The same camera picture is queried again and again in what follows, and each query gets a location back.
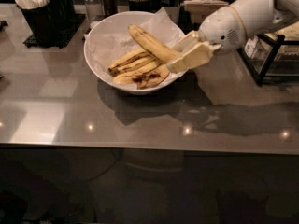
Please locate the black cutlery holder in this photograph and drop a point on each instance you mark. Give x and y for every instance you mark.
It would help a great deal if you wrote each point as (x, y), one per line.
(38, 16)
(62, 10)

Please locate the white ceramic bowl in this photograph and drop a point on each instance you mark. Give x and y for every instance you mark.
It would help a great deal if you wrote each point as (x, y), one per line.
(106, 75)

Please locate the front bruised yellow banana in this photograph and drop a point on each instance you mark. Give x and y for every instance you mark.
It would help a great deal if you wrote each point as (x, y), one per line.
(145, 77)

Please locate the black cutlery holder rear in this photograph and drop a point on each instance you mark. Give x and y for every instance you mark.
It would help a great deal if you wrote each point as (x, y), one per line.
(62, 10)

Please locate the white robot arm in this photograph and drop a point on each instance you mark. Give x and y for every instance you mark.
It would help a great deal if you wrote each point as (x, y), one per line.
(264, 16)

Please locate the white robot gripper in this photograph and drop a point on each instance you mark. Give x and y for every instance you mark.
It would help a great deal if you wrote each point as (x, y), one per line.
(221, 29)

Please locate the black wire condiment rack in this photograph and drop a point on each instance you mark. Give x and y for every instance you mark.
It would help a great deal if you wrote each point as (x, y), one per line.
(272, 58)

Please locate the salt shaker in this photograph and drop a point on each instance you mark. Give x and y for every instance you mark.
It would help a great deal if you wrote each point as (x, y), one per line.
(94, 10)

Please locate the white paper bowl liner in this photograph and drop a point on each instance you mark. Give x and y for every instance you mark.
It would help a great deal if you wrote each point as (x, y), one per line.
(106, 44)

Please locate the black cutlery holder front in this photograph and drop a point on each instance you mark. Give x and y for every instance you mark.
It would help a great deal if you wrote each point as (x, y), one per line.
(38, 16)

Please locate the black rubber mat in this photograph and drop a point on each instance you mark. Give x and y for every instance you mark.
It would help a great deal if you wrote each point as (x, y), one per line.
(58, 39)

